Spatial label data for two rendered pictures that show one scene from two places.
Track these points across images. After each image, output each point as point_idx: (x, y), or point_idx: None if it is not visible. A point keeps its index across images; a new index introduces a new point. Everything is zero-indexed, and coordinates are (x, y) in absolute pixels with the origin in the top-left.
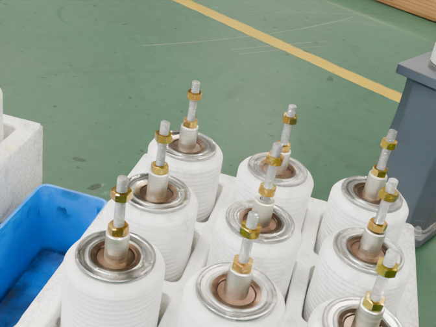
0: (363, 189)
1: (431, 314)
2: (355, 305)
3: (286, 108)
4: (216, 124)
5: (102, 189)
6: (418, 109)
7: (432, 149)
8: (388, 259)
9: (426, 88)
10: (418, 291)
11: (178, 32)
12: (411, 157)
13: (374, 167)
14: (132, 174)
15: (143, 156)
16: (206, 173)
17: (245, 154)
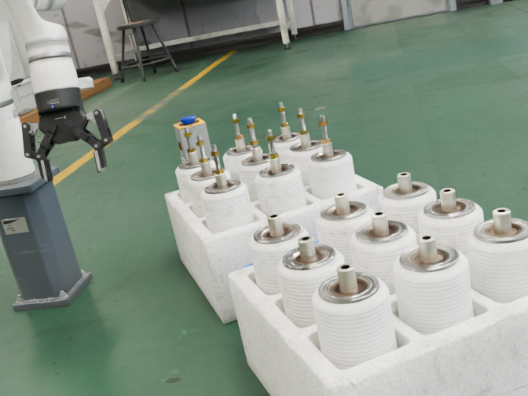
0: (195, 163)
1: (156, 254)
2: (278, 140)
3: None
4: None
5: (170, 375)
6: (46, 203)
7: (62, 218)
8: (282, 104)
9: (42, 187)
10: (140, 262)
11: None
12: (60, 234)
13: (192, 148)
14: (235, 232)
15: (208, 242)
16: None
17: (24, 368)
